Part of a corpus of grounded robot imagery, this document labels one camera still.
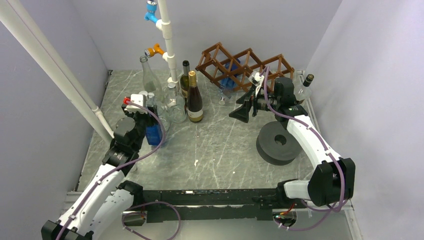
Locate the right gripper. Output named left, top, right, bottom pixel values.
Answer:
left=229, top=84, right=280, bottom=123

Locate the clear bottle chrome cap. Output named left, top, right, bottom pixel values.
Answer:
left=139, top=90, right=163, bottom=146

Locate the clear bottle dark label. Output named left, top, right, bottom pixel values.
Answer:
left=139, top=55, right=166, bottom=102

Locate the large clear bottle white stopper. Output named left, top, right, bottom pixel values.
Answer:
left=165, top=82, right=187, bottom=123

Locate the blue bottle silver cap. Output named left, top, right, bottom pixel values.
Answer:
left=218, top=62, right=240, bottom=105

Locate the brown bottle gold foil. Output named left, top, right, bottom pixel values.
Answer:
left=187, top=70, right=204, bottom=123

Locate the green bottle grey cap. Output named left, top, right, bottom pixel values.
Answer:
left=179, top=60, right=190, bottom=100

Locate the clear square bottle black cap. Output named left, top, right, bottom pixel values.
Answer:
left=293, top=74, right=315, bottom=105

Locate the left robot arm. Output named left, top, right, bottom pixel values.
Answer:
left=41, top=99, right=155, bottom=240

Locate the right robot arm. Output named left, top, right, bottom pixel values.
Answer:
left=229, top=73, right=356, bottom=208

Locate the brown wooden wine rack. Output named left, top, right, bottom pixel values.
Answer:
left=195, top=42, right=295, bottom=92

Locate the clear glass jar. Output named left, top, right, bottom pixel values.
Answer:
left=157, top=105, right=171, bottom=132

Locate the dark grey foam spool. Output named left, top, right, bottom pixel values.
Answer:
left=256, top=121, right=302, bottom=166

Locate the orange tap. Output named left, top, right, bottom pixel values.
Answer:
left=144, top=43, right=165, bottom=58

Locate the white pvc pipe stand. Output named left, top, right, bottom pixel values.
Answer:
left=155, top=0, right=179, bottom=85

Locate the blue tap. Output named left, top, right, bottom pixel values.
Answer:
left=144, top=0, right=162, bottom=24

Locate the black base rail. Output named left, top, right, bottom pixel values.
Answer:
left=110, top=180, right=309, bottom=224

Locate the white diagonal frame pipe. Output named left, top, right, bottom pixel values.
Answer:
left=0, top=0, right=113, bottom=144

